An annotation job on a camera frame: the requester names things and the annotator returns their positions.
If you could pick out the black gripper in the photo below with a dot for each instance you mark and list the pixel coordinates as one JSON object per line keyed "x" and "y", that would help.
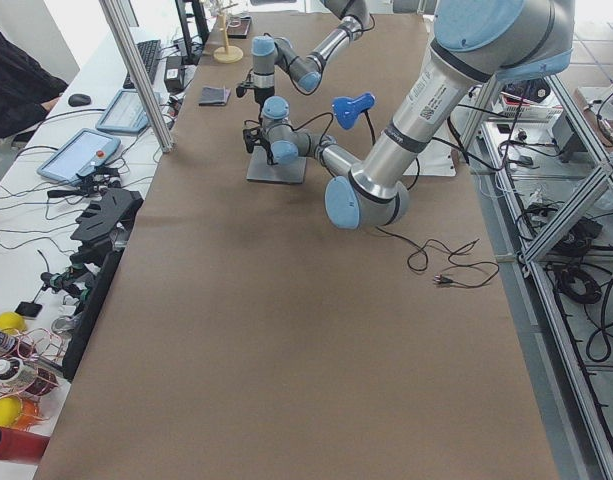
{"x": 264, "y": 139}
{"x": 259, "y": 97}

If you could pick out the grey laptop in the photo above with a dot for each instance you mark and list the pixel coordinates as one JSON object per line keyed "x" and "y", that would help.
{"x": 260, "y": 171}

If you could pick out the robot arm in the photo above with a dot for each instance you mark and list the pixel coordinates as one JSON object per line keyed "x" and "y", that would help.
{"x": 473, "y": 41}
{"x": 306, "y": 55}

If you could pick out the folded grey cloth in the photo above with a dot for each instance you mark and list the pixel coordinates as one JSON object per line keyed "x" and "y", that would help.
{"x": 214, "y": 96}

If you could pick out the wooden cup stand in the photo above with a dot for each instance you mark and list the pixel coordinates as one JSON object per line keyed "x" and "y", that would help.
{"x": 225, "y": 54}

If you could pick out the black tray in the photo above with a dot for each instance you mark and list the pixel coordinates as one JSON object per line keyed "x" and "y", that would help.
{"x": 238, "y": 28}

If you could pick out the blue desk lamp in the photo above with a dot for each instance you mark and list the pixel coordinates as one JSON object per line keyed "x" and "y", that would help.
{"x": 347, "y": 110}

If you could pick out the black power brick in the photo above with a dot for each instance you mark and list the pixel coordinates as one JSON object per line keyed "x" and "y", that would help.
{"x": 174, "y": 76}

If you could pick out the black keyboard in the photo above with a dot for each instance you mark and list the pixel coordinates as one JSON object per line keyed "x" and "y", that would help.
{"x": 149, "y": 53}

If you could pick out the blue teach pendant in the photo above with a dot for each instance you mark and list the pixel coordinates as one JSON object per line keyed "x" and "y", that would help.
{"x": 125, "y": 115}
{"x": 79, "y": 157}

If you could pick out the black computer mouse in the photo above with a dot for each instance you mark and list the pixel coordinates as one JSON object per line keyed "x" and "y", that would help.
{"x": 79, "y": 100}

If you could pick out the yellow ball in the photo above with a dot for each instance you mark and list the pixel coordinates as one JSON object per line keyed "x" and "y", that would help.
{"x": 11, "y": 409}
{"x": 12, "y": 322}

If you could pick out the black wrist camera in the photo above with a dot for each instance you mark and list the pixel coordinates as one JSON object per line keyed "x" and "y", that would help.
{"x": 252, "y": 138}
{"x": 243, "y": 87}

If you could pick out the aluminium frame post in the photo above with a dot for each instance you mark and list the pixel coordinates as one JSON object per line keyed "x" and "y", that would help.
{"x": 120, "y": 29}

